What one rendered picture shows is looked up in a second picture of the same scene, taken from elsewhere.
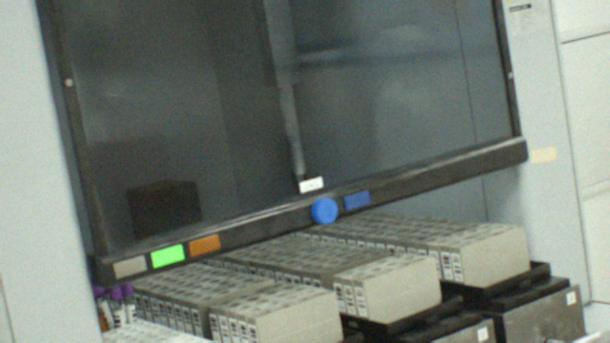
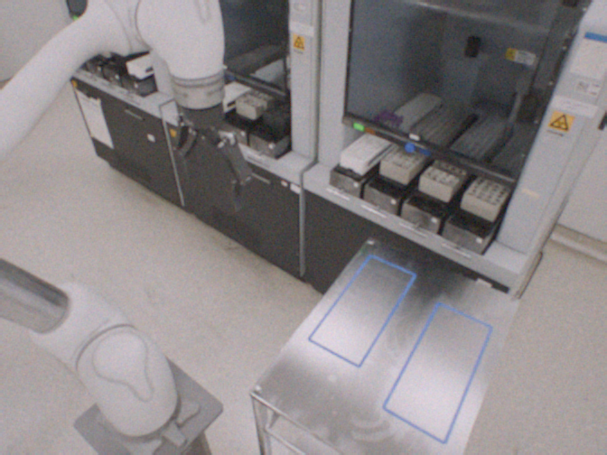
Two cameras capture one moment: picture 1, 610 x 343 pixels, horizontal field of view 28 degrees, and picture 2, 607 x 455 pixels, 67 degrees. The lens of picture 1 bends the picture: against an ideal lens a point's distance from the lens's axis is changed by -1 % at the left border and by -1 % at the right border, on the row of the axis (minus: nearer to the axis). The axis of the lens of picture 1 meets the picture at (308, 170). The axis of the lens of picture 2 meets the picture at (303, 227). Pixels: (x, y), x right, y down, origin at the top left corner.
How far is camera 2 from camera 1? 1.38 m
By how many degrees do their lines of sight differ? 70
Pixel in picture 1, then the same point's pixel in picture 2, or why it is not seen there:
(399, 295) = (433, 189)
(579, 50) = not seen: outside the picture
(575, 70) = not seen: outside the picture
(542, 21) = (565, 145)
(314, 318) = (399, 172)
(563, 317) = (472, 243)
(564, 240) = (523, 227)
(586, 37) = not seen: outside the picture
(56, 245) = (337, 104)
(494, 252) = (479, 205)
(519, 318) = (452, 227)
